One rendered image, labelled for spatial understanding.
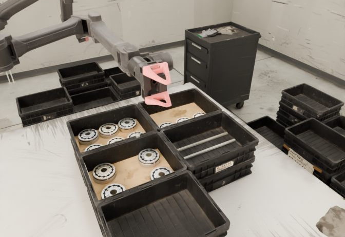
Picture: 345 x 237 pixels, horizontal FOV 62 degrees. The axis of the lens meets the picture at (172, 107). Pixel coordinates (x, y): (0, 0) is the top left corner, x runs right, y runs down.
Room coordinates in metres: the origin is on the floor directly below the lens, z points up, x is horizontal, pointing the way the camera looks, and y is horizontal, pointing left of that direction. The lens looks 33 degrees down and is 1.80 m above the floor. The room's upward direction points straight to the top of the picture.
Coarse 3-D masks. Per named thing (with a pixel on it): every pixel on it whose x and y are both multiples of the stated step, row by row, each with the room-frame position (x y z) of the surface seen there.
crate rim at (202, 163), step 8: (216, 112) 1.30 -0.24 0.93; (224, 112) 1.30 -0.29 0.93; (192, 120) 1.23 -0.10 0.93; (232, 120) 1.23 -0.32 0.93; (168, 128) 1.16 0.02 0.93; (248, 144) 1.03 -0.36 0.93; (256, 144) 1.05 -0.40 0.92; (176, 152) 0.98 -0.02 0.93; (224, 152) 0.98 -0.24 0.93; (232, 152) 0.98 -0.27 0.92; (184, 160) 0.93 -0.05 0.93; (208, 160) 0.93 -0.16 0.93; (216, 160) 0.94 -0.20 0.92; (192, 168) 0.88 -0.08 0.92
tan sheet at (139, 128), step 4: (136, 120) 1.37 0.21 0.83; (140, 128) 1.29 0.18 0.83; (120, 132) 1.25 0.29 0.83; (144, 132) 1.25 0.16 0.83; (76, 136) 1.22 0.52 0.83; (100, 136) 1.22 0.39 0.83; (116, 136) 1.22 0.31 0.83; (120, 136) 1.22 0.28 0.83; (124, 136) 1.22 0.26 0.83; (76, 140) 1.19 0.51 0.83; (100, 140) 1.19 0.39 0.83; (104, 140) 1.19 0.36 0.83; (108, 140) 1.19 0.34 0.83; (80, 144) 1.15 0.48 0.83; (92, 144) 1.15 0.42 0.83; (104, 144) 1.15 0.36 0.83; (80, 148) 1.12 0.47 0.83; (84, 148) 1.12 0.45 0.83
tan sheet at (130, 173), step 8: (160, 152) 1.09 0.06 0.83; (128, 160) 1.03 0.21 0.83; (136, 160) 1.03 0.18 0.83; (160, 160) 1.03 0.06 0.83; (120, 168) 0.98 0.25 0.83; (128, 168) 0.98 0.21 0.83; (136, 168) 0.98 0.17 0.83; (144, 168) 0.98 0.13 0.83; (152, 168) 0.98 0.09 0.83; (120, 176) 0.92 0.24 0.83; (128, 176) 0.92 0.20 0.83; (136, 176) 0.92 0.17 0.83; (144, 176) 0.92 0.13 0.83; (96, 184) 0.88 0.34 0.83; (104, 184) 0.88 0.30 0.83; (128, 184) 0.88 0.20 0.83; (136, 184) 0.88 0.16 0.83; (96, 192) 0.83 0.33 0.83
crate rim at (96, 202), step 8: (144, 136) 1.09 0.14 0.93; (160, 136) 1.09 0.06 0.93; (120, 144) 1.03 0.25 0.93; (168, 144) 1.03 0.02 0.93; (88, 152) 0.98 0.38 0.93; (96, 152) 0.98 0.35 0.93; (80, 160) 0.93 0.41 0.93; (184, 168) 0.88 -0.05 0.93; (88, 176) 0.83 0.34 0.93; (88, 184) 0.79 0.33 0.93; (144, 184) 0.79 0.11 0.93; (120, 192) 0.75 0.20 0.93; (96, 200) 0.71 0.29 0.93; (104, 200) 0.71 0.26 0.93
